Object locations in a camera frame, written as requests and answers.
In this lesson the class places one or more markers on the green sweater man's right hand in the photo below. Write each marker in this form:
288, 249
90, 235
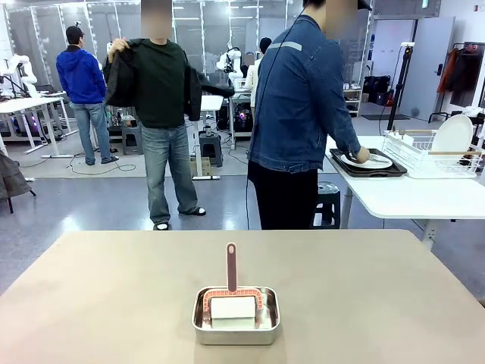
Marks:
118, 45

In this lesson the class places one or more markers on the person's right hand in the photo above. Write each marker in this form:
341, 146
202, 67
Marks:
362, 154

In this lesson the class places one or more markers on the large white round plate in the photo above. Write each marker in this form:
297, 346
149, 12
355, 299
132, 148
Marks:
375, 166

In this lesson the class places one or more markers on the black jacket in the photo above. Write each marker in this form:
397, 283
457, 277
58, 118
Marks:
119, 83

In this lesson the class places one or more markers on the metal utensil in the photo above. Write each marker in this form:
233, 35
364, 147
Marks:
402, 132

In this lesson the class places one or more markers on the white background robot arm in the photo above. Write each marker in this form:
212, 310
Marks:
26, 72
231, 60

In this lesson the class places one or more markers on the person's right forearm denim sleeve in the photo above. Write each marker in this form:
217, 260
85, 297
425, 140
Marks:
348, 140

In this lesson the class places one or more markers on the white cutlery holder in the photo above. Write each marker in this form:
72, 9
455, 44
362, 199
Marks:
401, 139

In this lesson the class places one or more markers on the man in blue hoodie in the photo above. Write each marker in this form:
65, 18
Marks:
81, 76

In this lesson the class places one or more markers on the black plastic stool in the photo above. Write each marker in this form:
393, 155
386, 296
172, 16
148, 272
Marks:
326, 189

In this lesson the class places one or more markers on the white shoe shelf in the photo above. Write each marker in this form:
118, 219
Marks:
354, 98

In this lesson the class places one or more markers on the man in green sweater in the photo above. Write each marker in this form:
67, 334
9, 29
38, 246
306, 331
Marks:
163, 83

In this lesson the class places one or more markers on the white side table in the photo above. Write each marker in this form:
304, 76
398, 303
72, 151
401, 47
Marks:
409, 197

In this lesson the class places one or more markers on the black bags pile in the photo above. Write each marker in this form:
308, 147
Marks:
377, 91

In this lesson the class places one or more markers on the black tripod light stand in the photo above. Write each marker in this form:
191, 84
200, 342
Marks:
398, 95

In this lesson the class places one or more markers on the person in denim jacket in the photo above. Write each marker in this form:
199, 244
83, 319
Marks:
295, 113

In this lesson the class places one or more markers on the grey plastic stool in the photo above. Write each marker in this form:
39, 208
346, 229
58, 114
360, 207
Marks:
132, 138
211, 146

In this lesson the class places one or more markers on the black utility cart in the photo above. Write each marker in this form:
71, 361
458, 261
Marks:
460, 115

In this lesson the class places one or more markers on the white workshop desk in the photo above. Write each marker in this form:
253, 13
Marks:
30, 104

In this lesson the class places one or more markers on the white standing desk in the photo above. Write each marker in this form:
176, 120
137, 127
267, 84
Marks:
210, 102

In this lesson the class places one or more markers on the orange hanging jacket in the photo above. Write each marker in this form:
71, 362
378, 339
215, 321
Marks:
447, 72

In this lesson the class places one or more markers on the dark hanging coat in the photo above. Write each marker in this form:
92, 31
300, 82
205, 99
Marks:
468, 79

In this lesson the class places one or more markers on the seated person in white top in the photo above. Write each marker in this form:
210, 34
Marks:
254, 76

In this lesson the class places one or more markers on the cardboard box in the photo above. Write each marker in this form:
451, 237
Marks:
202, 167

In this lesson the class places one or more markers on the black coat rack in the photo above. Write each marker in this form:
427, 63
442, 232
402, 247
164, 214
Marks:
464, 45

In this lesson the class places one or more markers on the dark jacket on chair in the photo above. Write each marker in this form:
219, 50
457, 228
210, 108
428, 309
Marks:
11, 178

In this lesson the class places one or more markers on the rectangular metal tray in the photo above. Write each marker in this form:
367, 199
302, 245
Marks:
235, 336

